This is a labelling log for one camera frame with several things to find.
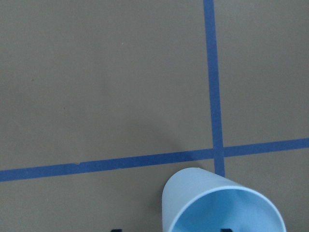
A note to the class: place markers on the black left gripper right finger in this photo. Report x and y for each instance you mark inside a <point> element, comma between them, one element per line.
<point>226,230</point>

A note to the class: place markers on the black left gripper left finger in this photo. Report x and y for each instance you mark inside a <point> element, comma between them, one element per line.
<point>116,230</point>

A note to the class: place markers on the light blue cup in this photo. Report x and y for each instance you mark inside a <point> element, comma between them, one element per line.
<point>196,200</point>

